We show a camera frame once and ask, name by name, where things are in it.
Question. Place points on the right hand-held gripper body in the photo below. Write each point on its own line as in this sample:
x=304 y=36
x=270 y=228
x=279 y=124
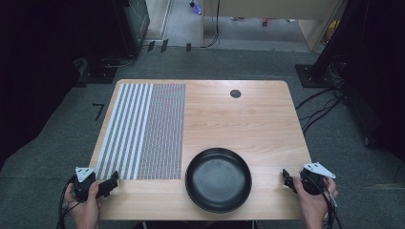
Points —
x=313 y=181

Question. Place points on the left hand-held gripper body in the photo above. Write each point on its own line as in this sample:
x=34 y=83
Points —
x=83 y=187

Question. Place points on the black round plate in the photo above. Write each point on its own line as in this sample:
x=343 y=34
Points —
x=218 y=180

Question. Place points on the person's left hand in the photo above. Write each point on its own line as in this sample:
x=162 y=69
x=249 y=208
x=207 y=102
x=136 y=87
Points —
x=84 y=211

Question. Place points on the person's right hand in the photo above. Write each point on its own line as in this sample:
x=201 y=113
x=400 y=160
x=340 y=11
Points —
x=313 y=206

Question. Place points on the grey striped placemat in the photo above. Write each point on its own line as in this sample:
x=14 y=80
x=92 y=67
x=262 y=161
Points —
x=143 y=130

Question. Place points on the black tape corner mark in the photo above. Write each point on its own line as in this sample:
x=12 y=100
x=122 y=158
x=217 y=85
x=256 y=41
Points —
x=99 y=109

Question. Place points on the dark curtain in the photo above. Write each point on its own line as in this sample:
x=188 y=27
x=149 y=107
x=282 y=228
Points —
x=375 y=73
x=38 y=70

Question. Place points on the black tape strip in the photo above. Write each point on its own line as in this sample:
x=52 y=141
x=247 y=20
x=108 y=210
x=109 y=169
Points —
x=151 y=46
x=188 y=47
x=164 y=45

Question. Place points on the yellow object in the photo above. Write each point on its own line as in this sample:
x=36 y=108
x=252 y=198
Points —
x=332 y=30

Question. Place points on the small red object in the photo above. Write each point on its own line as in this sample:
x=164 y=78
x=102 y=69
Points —
x=265 y=22

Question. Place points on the dark glass cabinet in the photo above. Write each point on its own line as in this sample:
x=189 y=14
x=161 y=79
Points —
x=137 y=22

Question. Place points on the light wooden cabinet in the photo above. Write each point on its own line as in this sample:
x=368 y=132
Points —
x=270 y=8

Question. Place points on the purple object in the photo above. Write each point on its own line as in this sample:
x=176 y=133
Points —
x=197 y=9

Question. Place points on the black stand base plate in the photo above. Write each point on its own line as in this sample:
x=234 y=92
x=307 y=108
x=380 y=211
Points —
x=98 y=74
x=313 y=78

